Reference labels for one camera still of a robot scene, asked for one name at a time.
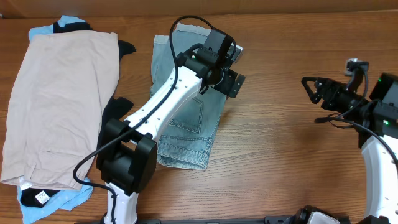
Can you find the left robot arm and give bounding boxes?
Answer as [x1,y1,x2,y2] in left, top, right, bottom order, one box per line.
[96,43,244,223]

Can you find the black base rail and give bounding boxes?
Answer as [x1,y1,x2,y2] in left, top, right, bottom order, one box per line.
[74,215,352,224]

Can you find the light blue garment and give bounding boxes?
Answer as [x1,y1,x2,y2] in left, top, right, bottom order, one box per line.
[17,15,93,223]

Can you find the light blue denim shorts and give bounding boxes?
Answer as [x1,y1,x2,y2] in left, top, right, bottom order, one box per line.
[150,35,226,170]

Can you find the beige folded shorts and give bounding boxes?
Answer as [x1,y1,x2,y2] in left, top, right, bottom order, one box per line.
[1,31,119,190]

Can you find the black garment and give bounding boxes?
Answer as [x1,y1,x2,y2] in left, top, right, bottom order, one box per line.
[19,20,136,208]

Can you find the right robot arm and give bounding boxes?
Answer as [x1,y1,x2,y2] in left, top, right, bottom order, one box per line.
[302,73,397,223]

